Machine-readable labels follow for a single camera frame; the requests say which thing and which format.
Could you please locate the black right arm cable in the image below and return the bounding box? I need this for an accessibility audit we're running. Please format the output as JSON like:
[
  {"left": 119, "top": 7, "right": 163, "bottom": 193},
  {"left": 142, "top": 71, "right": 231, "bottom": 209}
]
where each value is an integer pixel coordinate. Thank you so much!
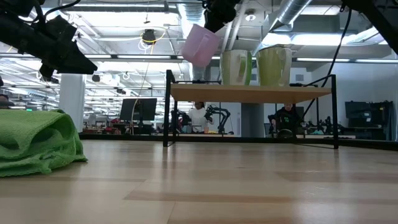
[{"left": 301, "top": 7, "right": 353, "bottom": 121}]

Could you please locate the black computer monitor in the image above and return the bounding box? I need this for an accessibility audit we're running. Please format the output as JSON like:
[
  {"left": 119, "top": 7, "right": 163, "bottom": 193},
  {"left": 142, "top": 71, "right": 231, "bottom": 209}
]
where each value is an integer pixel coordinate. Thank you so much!
[{"left": 119, "top": 98, "right": 158, "bottom": 122}]

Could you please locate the seated person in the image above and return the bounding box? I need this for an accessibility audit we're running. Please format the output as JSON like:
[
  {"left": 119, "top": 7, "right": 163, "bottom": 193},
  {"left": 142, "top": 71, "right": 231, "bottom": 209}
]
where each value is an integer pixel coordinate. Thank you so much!
[{"left": 268, "top": 104, "right": 303, "bottom": 138}]

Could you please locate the pink plastic cup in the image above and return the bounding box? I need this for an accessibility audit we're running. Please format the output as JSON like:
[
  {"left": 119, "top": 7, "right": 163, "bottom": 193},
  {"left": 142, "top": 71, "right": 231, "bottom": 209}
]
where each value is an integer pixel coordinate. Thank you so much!
[{"left": 181, "top": 24, "right": 221, "bottom": 68}]

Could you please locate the standing person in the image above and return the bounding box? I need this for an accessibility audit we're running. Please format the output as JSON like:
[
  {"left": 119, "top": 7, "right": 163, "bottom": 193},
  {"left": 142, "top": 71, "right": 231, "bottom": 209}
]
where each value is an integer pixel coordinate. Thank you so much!
[{"left": 187, "top": 101, "right": 215, "bottom": 134}]

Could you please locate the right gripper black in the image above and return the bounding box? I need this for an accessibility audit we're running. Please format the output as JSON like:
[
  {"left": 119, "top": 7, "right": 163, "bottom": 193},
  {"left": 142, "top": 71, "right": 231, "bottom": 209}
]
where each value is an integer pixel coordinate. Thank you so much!
[{"left": 203, "top": 0, "right": 242, "bottom": 34}]

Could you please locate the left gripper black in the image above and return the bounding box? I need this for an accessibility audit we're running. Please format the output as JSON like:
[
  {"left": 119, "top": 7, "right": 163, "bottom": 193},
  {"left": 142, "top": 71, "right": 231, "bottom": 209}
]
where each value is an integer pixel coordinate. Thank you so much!
[{"left": 39, "top": 37, "right": 98, "bottom": 79}]

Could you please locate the tall olive green mug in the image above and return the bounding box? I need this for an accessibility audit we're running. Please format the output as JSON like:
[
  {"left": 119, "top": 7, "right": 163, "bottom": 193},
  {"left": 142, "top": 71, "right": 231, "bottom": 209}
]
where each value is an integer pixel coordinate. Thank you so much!
[{"left": 256, "top": 45, "right": 293, "bottom": 87}]

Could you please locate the green microfiber cloth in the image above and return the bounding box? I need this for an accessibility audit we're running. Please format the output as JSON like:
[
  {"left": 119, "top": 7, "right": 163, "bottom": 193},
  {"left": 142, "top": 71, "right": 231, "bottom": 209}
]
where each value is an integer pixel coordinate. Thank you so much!
[{"left": 0, "top": 108, "right": 88, "bottom": 178}]

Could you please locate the ribbed silver ventilation duct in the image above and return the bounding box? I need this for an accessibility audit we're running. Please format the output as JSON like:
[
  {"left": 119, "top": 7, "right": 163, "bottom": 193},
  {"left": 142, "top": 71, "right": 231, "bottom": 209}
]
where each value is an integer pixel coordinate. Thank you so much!
[{"left": 177, "top": 2, "right": 208, "bottom": 29}]

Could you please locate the green and white mug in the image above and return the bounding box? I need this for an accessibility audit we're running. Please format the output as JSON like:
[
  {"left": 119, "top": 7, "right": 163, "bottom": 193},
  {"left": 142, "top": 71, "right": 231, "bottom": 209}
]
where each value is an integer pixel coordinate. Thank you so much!
[{"left": 219, "top": 49, "right": 253, "bottom": 86}]

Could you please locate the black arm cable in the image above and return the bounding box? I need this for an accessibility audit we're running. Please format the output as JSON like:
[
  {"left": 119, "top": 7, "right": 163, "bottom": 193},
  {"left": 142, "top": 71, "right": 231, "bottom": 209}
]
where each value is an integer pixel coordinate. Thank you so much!
[
  {"left": 32, "top": 0, "right": 81, "bottom": 22},
  {"left": 301, "top": 7, "right": 353, "bottom": 121}
]

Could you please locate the black table edge frame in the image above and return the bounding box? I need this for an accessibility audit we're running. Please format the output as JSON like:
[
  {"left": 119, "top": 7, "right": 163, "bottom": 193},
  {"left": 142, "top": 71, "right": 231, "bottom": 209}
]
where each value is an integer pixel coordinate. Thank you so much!
[{"left": 79, "top": 133, "right": 398, "bottom": 152}]

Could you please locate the grey column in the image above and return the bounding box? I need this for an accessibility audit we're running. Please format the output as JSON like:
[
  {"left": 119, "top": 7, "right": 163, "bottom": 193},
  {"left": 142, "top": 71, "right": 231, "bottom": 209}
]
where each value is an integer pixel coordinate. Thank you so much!
[{"left": 241, "top": 103, "right": 266, "bottom": 138}]

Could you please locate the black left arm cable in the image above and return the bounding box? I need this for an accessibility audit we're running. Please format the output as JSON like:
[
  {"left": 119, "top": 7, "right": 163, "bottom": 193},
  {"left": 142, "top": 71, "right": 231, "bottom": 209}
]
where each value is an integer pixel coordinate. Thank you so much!
[{"left": 32, "top": 0, "right": 81, "bottom": 22}]

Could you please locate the smooth silver ventilation duct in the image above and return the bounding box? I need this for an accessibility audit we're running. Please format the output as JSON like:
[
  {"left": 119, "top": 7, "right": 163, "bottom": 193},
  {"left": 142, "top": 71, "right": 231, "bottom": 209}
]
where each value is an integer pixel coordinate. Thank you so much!
[{"left": 253, "top": 0, "right": 313, "bottom": 55}]

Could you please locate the round black ceiling device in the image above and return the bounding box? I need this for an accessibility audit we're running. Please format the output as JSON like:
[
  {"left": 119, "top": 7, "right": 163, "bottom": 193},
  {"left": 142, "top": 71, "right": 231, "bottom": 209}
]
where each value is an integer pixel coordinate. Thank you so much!
[{"left": 142, "top": 29, "right": 157, "bottom": 46}]

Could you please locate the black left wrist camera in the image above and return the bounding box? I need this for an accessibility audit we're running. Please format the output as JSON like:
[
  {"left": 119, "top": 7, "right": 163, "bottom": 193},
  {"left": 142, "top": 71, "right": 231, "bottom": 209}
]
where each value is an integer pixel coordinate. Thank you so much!
[{"left": 43, "top": 14, "right": 78, "bottom": 41}]

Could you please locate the black equipment desk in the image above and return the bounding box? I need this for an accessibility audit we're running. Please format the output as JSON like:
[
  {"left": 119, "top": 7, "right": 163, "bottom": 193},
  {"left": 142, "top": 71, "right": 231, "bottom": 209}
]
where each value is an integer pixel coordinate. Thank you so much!
[{"left": 344, "top": 100, "right": 394, "bottom": 141}]

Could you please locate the wooden shelf with black frame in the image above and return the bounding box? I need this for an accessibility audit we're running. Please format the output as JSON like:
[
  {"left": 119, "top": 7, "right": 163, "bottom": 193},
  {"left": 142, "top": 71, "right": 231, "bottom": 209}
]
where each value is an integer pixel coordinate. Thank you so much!
[{"left": 162, "top": 69, "right": 340, "bottom": 150}]

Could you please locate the white pillar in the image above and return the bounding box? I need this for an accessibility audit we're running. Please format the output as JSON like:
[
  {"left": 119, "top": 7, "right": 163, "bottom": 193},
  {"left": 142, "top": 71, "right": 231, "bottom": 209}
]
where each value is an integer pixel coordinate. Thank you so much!
[{"left": 58, "top": 73, "right": 86, "bottom": 133}]

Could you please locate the ceiling light strip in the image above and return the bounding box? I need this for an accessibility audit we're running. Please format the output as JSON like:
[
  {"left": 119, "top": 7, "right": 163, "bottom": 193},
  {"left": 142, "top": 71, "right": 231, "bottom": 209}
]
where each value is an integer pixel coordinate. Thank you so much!
[
  {"left": 83, "top": 54, "right": 183, "bottom": 60},
  {"left": 295, "top": 57, "right": 398, "bottom": 63}
]

